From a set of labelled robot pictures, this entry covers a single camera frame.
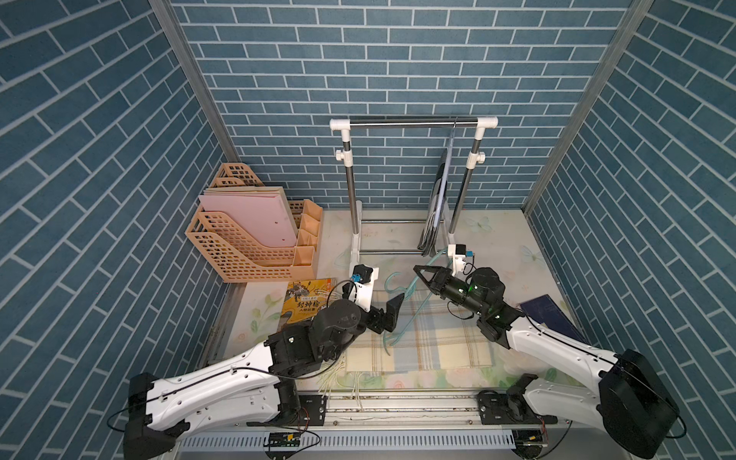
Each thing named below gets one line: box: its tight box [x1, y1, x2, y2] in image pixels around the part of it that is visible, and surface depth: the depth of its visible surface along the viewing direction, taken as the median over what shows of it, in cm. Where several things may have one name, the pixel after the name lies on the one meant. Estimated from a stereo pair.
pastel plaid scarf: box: [345, 289, 495, 374], surface depth 84 cm
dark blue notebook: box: [519, 294, 590, 346], surface depth 93 cm
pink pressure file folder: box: [198, 194, 298, 248], surface depth 91 cm
